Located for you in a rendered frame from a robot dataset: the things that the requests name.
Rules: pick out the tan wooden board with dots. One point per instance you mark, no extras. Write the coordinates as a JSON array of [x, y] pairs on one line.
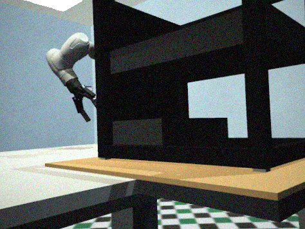
[[282, 181]]

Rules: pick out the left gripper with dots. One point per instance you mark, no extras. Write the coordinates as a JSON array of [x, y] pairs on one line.
[[79, 91]]

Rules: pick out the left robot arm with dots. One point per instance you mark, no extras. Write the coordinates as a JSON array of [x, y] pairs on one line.
[[62, 61]]

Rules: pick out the black metal rack frame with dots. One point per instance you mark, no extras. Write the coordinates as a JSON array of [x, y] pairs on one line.
[[147, 79]]

